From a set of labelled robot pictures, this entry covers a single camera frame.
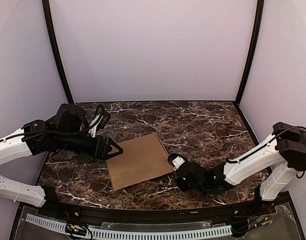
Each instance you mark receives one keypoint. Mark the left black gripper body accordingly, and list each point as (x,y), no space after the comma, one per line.
(101,147)

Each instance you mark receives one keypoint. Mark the brown cardboard box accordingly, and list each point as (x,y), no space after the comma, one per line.
(144,158)

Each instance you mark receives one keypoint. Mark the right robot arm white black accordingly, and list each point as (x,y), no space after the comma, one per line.
(285,149)

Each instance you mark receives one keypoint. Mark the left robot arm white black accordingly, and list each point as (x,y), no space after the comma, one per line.
(68,130)

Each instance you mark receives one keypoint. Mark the left small circuit board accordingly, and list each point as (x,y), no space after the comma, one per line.
(75,230)

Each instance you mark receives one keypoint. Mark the small circuit board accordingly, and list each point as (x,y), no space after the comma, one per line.
(75,230)
(260,222)

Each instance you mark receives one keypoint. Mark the right small circuit board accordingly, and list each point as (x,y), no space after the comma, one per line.
(260,222)

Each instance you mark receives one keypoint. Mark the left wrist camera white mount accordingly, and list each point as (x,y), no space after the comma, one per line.
(99,121)

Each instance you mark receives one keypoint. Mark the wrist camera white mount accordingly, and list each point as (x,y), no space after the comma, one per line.
(176,160)
(99,121)

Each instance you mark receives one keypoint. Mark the black front frame rail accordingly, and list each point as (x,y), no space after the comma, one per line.
(229,214)

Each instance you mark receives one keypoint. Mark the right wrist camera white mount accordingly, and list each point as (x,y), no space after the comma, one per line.
(176,160)

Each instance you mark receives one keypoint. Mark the white slotted cable duct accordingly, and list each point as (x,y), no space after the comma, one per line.
(116,231)

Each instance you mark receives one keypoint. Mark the left black frame post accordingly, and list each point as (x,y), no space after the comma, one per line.
(55,50)

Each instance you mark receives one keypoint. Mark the black frame post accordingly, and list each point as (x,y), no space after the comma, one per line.
(55,50)
(251,51)

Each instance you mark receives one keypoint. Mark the right black frame post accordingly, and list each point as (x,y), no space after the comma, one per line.
(251,51)

